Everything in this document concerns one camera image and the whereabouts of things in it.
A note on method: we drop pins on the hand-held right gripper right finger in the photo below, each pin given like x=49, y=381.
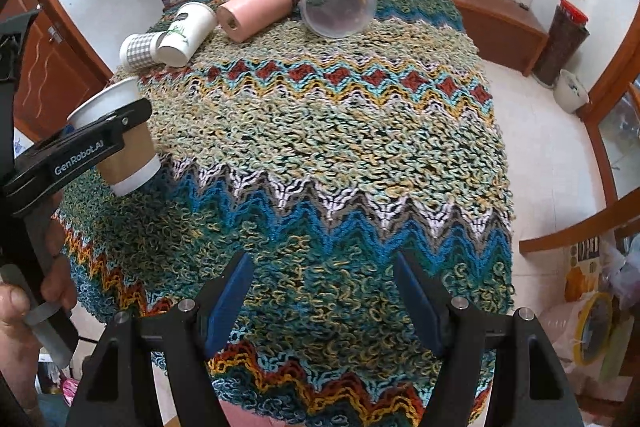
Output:
x=420, y=307

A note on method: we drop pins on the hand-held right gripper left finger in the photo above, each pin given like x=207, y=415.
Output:
x=227, y=302

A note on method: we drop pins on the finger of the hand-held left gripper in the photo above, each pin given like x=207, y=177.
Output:
x=127, y=119

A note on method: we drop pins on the brown sleeved paper cup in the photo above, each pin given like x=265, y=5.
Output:
x=136, y=159

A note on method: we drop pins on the white checkered paper cup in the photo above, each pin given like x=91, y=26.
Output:
x=137, y=51

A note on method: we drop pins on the white plant print paper cup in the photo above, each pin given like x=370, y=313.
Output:
x=192, y=24

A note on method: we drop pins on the pink tumbler cup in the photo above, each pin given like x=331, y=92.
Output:
x=255, y=8

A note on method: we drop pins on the clear plastic cup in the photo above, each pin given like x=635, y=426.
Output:
x=320, y=19

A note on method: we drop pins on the person's left hand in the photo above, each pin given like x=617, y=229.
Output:
x=15, y=337

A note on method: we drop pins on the wooden door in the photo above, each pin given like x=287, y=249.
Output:
x=50, y=74

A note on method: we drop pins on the yellow rimmed round mirror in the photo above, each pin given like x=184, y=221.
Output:
x=595, y=329

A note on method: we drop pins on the colourful zigzag knitted blanket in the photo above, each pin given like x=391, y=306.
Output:
x=325, y=132

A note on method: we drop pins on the clear plastic bag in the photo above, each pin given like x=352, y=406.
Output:
x=622, y=272

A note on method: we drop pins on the wooden glass cabinet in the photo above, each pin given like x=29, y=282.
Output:
x=607, y=127

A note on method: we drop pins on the white waste bin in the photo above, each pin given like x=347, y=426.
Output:
x=569, y=92

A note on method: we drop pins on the wooden low cabinet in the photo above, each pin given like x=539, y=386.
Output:
x=500, y=23

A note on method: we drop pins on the dark wicker bin red lid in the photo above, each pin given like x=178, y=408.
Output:
x=560, y=44

